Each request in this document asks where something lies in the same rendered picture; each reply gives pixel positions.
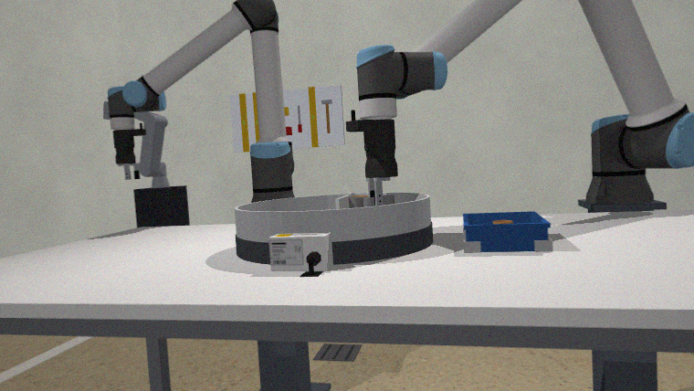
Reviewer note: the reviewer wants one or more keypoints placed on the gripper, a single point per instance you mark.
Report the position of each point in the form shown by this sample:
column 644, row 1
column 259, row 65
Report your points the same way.
column 380, row 146
column 129, row 144

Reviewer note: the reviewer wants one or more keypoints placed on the bronze bushing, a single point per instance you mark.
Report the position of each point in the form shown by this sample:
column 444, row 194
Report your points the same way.
column 501, row 220

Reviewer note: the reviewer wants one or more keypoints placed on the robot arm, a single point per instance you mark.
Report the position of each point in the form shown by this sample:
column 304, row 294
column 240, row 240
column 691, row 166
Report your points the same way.
column 634, row 152
column 267, row 98

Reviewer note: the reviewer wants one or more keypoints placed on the grey turntable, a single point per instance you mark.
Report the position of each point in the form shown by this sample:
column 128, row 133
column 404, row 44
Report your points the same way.
column 369, row 228

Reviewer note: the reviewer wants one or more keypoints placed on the blue crate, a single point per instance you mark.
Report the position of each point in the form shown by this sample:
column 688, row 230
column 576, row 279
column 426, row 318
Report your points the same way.
column 504, row 233

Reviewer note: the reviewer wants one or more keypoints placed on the jointed stand on black box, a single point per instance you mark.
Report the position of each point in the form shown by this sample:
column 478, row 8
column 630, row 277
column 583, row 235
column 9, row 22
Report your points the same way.
column 160, row 206

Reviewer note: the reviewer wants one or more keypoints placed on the white control box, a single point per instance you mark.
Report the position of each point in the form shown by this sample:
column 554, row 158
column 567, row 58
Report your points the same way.
column 293, row 250

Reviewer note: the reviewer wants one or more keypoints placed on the dark floor grate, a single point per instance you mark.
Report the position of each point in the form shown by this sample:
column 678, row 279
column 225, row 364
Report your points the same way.
column 336, row 353

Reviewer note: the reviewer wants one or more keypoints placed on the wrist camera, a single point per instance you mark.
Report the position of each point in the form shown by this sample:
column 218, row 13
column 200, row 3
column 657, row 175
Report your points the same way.
column 355, row 120

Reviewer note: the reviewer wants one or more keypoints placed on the white wall board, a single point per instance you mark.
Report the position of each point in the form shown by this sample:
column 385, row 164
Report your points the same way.
column 315, row 119

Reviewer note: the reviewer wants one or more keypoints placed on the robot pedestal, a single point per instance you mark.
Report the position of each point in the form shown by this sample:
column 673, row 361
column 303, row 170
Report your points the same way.
column 284, row 369

